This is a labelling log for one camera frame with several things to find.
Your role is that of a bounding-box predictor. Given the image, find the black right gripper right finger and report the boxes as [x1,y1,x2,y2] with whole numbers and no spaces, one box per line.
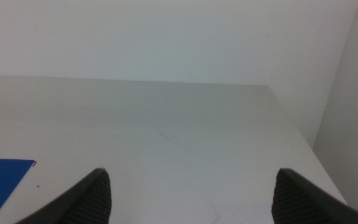
[270,168,358,224]

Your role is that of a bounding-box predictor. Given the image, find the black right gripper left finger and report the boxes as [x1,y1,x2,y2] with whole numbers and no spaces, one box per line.
[15,167,112,224]

